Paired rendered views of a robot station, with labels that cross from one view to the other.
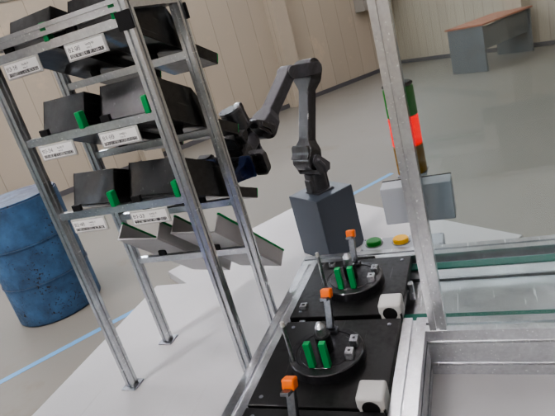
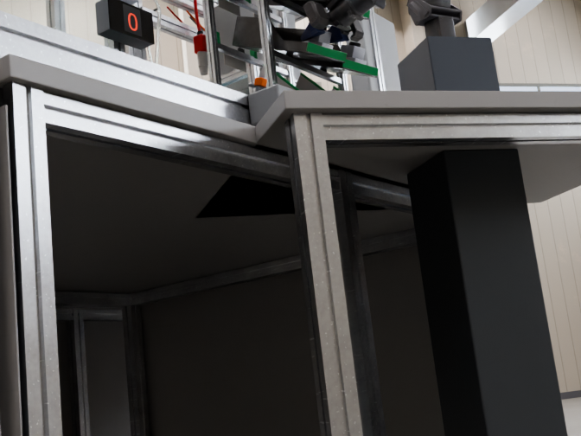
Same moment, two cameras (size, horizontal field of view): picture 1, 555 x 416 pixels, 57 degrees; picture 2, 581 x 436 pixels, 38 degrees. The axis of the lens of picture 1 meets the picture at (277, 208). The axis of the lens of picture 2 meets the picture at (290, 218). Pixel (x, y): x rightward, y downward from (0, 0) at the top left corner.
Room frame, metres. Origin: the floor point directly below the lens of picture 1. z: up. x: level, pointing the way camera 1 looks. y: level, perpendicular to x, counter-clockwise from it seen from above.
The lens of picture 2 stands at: (1.44, -1.77, 0.43)
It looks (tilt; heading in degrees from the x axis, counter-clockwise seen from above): 12 degrees up; 101
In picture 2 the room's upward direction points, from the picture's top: 7 degrees counter-clockwise
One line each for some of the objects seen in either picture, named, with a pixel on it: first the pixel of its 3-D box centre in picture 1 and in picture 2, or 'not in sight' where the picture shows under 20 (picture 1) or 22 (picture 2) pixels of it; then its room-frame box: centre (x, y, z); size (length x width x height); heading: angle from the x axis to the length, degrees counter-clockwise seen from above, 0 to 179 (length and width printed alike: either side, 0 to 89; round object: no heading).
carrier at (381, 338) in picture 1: (323, 340); not in sight; (0.78, -0.01, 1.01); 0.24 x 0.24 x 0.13; 66
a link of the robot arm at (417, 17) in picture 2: (312, 163); (433, 10); (1.45, -0.14, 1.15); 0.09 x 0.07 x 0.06; 41
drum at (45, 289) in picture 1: (37, 252); not in sight; (3.63, 1.82, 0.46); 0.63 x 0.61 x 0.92; 122
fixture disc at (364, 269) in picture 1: (352, 281); not in sight; (1.01, -0.12, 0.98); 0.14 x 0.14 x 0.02
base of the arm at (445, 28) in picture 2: (316, 181); (440, 37); (1.46, -0.14, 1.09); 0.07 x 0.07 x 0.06; 30
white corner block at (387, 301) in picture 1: (391, 307); not in sight; (0.89, -0.17, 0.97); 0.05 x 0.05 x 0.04; 66
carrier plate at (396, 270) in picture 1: (353, 288); not in sight; (1.01, -0.12, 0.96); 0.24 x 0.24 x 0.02; 66
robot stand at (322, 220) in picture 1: (326, 219); (450, 98); (1.46, -0.14, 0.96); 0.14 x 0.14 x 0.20; 30
